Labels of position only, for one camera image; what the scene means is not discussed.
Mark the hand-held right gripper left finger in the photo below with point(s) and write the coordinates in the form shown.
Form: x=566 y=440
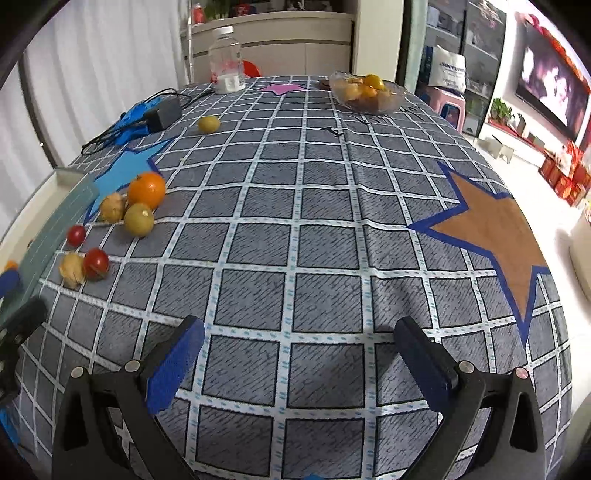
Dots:
x=178 y=364

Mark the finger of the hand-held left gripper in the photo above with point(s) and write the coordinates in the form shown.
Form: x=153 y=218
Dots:
x=9 y=282
x=25 y=318

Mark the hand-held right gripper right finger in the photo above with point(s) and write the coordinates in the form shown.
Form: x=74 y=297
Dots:
x=422 y=364

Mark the physalis with dry husk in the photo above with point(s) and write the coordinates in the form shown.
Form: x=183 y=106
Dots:
x=349 y=90
x=112 y=206
x=71 y=271

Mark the red cherry tomato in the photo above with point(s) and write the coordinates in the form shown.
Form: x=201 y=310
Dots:
x=76 y=235
x=96 y=263

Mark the grey-green tray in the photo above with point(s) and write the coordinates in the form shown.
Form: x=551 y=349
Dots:
x=60 y=217

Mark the yellow-green round fruit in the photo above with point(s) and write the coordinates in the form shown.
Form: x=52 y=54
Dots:
x=138 y=220
x=208 y=124

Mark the orange mandarin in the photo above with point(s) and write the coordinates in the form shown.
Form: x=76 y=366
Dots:
x=147 y=189

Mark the small orange citrus fruit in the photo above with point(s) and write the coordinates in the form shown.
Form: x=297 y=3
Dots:
x=10 y=265

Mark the brown star patch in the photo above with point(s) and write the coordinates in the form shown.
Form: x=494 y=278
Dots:
x=498 y=235

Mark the light blue star patch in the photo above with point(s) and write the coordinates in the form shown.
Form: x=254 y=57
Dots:
x=127 y=166

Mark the grey plaid tablecloth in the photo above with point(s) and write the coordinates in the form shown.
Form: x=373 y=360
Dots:
x=300 y=230

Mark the blue cloth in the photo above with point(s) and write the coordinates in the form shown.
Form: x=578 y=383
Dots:
x=134 y=117

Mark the black power adapter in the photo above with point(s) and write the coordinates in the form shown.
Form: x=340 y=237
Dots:
x=161 y=114

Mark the small white stool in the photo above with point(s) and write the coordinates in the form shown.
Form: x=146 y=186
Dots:
x=501 y=150

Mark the white curtain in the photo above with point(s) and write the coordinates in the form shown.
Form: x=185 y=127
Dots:
x=92 y=69

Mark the stack of red gift boxes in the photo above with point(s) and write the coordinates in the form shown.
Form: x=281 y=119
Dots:
x=565 y=175

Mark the pink plastic stool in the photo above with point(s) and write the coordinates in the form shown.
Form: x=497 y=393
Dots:
x=450 y=108

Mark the clear glass bowl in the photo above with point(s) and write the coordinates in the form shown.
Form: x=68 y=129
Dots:
x=388 y=104

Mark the potted green plant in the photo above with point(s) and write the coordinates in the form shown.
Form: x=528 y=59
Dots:
x=501 y=110

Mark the pink star patch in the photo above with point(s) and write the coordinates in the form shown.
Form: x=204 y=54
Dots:
x=282 y=87

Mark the white tote bag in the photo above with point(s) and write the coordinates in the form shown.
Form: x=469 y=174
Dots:
x=448 y=69

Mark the red chair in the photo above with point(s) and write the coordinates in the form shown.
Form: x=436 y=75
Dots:
x=253 y=69

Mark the clear plastic bottle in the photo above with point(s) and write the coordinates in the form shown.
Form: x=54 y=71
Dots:
x=226 y=60

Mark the glass display shelf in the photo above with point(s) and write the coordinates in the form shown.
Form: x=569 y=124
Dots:
x=461 y=41

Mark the red can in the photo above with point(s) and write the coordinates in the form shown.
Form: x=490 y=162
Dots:
x=197 y=14

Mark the beige cabinet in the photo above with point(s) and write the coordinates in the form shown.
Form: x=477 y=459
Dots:
x=295 y=41

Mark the wall television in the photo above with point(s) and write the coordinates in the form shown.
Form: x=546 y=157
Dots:
x=549 y=83

